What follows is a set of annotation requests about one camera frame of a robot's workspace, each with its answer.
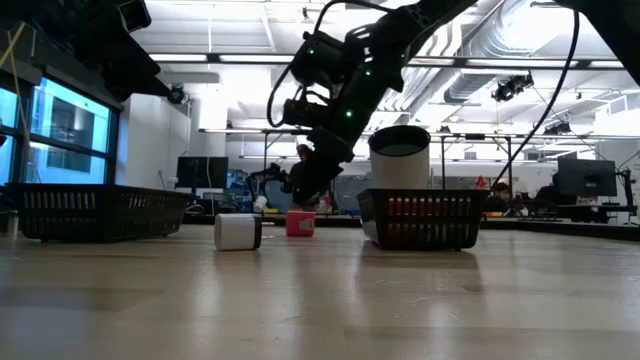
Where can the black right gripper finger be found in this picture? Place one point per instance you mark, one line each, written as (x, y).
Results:
(315, 180)
(332, 152)

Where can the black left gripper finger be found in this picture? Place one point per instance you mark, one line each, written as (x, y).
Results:
(125, 55)
(137, 86)

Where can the pink cube charger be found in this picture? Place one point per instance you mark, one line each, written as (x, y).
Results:
(300, 225)

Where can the white charger with dark end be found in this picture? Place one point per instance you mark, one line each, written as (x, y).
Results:
(235, 232)

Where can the red rectangular charger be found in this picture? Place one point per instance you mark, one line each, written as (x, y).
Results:
(415, 206)

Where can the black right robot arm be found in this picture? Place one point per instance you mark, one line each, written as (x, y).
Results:
(425, 15)

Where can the black background robot arm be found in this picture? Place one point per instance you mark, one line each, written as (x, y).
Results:
(270, 174)

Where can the person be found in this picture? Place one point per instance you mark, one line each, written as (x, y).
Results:
(295, 185)
(502, 195)
(547, 195)

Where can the white paper cup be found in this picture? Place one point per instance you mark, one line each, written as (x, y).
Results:
(260, 204)

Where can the white cylinder with black rim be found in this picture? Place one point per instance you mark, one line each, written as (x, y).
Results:
(400, 165)

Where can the large window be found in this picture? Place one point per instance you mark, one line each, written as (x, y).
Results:
(70, 120)

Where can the black plastic slotted basket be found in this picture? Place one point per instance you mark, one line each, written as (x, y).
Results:
(100, 215)
(425, 192)

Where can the black computer monitor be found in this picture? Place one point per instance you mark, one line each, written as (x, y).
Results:
(587, 177)
(202, 172)

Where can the black ceiling spotlight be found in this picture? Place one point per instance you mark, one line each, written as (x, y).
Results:
(510, 90)

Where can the black round ceiling camera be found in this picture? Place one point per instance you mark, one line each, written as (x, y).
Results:
(176, 95)

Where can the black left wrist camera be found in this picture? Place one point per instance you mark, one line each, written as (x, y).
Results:
(135, 15)

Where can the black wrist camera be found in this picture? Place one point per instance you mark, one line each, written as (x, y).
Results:
(305, 112)
(135, 15)

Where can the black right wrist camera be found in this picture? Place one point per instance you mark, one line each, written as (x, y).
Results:
(305, 112)

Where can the black background rig frame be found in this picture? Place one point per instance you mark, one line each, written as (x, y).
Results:
(475, 136)
(267, 132)

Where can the silver ventilation duct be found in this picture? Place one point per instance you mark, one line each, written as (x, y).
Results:
(480, 45)

